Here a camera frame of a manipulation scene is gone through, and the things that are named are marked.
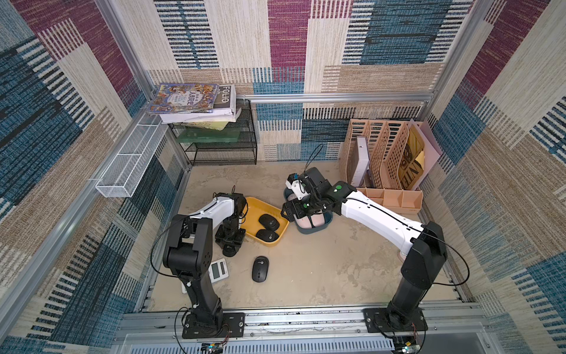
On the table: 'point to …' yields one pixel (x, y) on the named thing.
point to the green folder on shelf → (230, 134)
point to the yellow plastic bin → (251, 225)
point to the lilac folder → (432, 148)
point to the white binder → (363, 158)
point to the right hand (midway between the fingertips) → (289, 208)
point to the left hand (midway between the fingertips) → (231, 247)
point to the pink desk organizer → (381, 181)
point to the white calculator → (218, 271)
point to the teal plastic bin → (329, 219)
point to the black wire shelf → (235, 144)
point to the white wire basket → (119, 178)
